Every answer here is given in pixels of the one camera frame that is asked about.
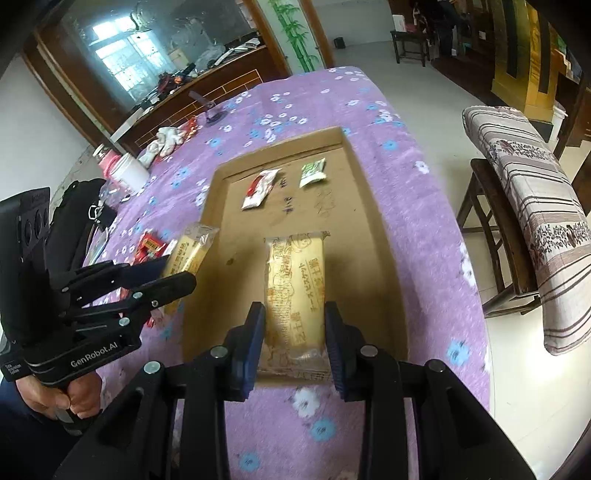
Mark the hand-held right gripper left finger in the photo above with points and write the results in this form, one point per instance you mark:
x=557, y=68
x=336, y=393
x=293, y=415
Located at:
x=251, y=341

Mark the narrow yellow biscuit packet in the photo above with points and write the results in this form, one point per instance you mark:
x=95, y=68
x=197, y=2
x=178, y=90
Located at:
x=189, y=249

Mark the dark wooden side table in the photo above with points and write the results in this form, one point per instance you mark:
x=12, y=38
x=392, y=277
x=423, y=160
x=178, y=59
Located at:
x=411, y=41

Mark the green white snack packet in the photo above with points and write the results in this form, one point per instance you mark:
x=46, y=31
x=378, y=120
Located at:
x=313, y=173

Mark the red snack packet yellow label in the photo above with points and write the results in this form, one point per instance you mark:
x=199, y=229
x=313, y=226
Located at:
x=148, y=247

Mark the small red wrappers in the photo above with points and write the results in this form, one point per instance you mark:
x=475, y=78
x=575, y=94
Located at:
x=190, y=127

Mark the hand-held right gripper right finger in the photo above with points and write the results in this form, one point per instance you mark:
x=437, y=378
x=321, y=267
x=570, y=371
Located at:
x=334, y=341

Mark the dark wooden chair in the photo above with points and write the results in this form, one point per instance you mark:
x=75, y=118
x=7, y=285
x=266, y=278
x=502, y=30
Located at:
x=494, y=240

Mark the wooden sideboard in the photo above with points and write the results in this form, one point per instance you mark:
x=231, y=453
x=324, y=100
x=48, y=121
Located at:
x=231, y=78

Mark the bamboo wall painting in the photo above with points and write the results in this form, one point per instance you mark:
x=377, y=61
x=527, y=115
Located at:
x=295, y=32

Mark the wall mirror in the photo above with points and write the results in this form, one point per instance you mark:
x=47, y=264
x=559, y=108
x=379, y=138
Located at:
x=152, y=41

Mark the black case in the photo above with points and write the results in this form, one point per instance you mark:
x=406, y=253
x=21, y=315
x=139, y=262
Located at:
x=76, y=217

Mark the white box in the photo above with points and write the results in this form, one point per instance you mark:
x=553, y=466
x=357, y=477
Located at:
x=399, y=23

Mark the white gloves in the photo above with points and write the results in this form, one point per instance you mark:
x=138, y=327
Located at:
x=161, y=143

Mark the cardboard tray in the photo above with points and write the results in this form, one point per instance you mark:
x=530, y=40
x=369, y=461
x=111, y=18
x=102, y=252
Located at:
x=360, y=240

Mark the golden wooden cabinet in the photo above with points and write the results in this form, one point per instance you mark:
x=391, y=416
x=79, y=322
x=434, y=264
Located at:
x=526, y=55

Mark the pink knitted jar holder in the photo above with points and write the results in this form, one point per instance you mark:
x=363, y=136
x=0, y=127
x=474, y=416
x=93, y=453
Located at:
x=105, y=161

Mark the wide yellow biscuit packet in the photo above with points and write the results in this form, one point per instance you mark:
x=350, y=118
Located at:
x=295, y=286

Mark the white plastic jar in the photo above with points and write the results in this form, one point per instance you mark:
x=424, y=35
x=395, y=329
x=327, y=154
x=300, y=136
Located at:
x=130, y=173

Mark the person's left hand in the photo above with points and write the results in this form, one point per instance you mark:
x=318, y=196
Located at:
x=46, y=397

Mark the person's left forearm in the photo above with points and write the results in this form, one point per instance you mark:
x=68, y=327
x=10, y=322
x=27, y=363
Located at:
x=23, y=443

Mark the purple floral tablecloth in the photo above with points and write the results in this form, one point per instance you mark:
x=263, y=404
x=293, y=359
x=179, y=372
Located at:
x=415, y=221

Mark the striped floral cushion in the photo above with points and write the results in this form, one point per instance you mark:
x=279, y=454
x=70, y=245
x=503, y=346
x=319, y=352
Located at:
x=540, y=207

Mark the red white snack packet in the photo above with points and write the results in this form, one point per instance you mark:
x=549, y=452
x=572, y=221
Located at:
x=259, y=189

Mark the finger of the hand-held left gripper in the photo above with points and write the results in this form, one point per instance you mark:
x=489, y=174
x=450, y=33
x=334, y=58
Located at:
x=171, y=286
x=134, y=272

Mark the black phone stand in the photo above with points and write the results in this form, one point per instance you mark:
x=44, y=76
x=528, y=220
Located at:
x=210, y=113

